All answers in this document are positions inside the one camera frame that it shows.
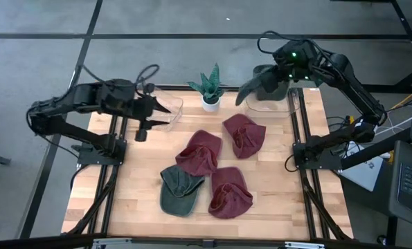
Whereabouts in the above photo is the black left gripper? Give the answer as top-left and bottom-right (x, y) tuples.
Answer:
(127, 93), (172, 132)

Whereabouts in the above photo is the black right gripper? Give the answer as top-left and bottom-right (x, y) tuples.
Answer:
(262, 64), (314, 93)

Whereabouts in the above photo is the dark green cap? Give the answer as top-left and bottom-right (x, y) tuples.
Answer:
(235, 64), (293, 107)
(159, 165), (206, 218)

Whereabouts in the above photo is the maroon cap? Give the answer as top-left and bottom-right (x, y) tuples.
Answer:
(222, 113), (267, 160)
(174, 129), (224, 177)

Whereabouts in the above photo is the dark red towel pile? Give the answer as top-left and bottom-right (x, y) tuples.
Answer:
(208, 166), (254, 220)

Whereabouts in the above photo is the clear plastic bin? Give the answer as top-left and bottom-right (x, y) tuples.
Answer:
(244, 79), (301, 119)
(136, 86), (185, 133)

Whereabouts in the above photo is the white plant pot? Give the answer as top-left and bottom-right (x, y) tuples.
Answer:
(201, 95), (222, 113)

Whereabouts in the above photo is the green snake plant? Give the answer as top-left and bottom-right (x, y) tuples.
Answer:
(186, 62), (226, 104)

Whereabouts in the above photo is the silver laptop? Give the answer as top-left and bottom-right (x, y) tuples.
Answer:
(337, 141), (388, 193)

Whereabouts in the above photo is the black laptop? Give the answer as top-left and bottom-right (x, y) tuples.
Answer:
(387, 140), (412, 225)

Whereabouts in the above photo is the black aluminium rail frame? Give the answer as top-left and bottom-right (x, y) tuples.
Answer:
(66, 113), (129, 238)
(287, 88), (354, 241)

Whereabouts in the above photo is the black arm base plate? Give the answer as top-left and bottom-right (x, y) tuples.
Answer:
(293, 141), (343, 171)
(72, 138), (127, 166)

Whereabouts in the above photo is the yellow hanging cable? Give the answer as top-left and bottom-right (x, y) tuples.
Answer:
(388, 91), (412, 111)

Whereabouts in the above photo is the white cable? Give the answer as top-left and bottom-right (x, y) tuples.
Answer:
(375, 107), (412, 136)

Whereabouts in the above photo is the white bracket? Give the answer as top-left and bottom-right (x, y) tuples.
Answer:
(91, 237), (133, 249)
(284, 241), (326, 249)

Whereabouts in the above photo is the black table frame beam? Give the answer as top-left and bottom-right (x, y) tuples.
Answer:
(0, 233), (412, 249)

